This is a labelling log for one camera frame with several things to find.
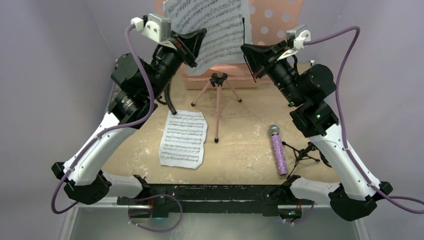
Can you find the purple glitter microphone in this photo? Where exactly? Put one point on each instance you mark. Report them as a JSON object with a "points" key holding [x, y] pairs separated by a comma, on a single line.
{"points": [[278, 149]]}

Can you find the pink plastic storage box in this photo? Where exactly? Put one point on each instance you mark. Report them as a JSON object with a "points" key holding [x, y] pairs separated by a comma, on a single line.
{"points": [[238, 75]]}

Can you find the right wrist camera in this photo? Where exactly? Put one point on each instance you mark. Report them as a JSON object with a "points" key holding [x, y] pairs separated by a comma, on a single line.
{"points": [[297, 36]]}

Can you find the sheet music page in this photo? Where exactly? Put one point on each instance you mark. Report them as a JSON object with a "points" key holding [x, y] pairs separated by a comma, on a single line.
{"points": [[227, 24], [183, 139]]}

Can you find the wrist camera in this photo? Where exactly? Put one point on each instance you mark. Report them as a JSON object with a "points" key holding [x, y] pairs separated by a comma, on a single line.
{"points": [[297, 36], [154, 26]]}

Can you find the aluminium table frame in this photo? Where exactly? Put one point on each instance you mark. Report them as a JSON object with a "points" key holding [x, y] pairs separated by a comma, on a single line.
{"points": [[353, 198]]}

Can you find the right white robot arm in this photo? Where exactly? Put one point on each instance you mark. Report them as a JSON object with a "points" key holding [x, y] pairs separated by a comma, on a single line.
{"points": [[358, 191]]}

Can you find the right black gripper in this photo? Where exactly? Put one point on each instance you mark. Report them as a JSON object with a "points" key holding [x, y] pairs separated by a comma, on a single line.
{"points": [[266, 62]]}

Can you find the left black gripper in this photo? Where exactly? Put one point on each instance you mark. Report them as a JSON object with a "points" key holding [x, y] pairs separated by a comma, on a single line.
{"points": [[193, 41]]}

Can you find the black microphone tripod stand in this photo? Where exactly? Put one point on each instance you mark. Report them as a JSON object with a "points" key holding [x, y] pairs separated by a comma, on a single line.
{"points": [[303, 154]]}

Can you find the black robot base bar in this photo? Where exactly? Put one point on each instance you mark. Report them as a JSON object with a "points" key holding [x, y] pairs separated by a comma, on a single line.
{"points": [[267, 200]]}

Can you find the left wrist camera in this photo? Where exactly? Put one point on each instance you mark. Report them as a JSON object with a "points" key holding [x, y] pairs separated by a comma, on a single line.
{"points": [[154, 26]]}

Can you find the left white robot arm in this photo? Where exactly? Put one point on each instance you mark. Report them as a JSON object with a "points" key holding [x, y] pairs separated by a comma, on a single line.
{"points": [[82, 177]]}

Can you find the pink folding music stand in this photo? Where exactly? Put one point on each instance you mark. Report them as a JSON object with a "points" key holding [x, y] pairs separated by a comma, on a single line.
{"points": [[269, 21]]}

